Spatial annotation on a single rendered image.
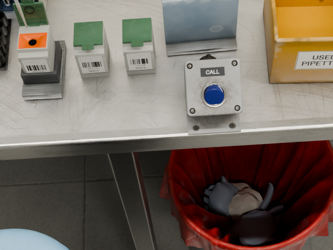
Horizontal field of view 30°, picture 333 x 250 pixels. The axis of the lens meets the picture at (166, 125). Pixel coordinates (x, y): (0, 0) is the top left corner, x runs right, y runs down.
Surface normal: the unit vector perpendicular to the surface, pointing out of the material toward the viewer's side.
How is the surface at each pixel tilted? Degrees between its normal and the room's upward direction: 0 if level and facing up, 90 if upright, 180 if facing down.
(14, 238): 8
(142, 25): 0
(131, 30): 0
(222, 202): 22
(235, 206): 15
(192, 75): 30
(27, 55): 0
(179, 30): 90
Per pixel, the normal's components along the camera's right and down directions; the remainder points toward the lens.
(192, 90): -0.02, 0.01
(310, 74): -0.01, 0.88
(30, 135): -0.05, -0.48
